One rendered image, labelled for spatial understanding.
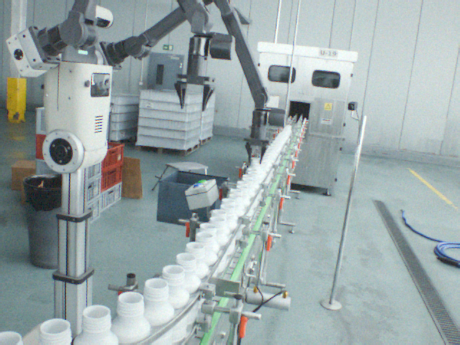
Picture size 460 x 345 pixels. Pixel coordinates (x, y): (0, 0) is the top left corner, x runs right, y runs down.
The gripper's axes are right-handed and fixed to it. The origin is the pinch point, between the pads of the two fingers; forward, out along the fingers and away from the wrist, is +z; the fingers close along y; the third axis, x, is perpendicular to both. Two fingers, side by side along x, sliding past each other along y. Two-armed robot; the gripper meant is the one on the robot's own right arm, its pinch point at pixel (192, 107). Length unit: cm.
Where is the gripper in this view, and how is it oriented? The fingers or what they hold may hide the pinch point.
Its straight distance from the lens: 125.5
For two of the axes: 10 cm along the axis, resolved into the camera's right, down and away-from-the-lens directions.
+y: 9.8, 1.4, -1.6
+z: -1.1, 9.7, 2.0
